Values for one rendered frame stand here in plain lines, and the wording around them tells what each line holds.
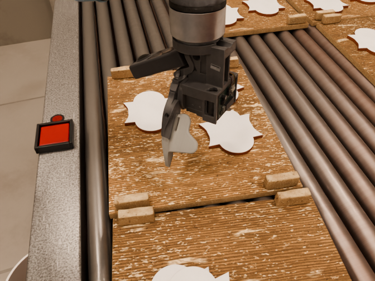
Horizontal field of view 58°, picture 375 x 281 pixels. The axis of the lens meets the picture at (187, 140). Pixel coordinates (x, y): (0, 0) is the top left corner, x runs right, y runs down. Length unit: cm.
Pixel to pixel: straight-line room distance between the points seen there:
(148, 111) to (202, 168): 19
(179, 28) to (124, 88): 41
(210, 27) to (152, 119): 34
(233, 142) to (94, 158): 28
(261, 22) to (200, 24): 72
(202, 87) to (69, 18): 83
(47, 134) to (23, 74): 203
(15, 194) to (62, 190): 129
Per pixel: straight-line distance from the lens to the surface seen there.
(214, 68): 48
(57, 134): 77
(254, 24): 113
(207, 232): 57
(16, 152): 218
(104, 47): 106
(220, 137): 70
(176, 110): 51
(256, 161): 67
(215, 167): 65
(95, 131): 77
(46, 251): 63
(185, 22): 45
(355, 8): 134
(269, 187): 63
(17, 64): 294
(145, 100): 79
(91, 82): 91
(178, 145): 53
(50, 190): 69
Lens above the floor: 144
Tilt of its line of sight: 46 degrees down
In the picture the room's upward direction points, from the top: straight up
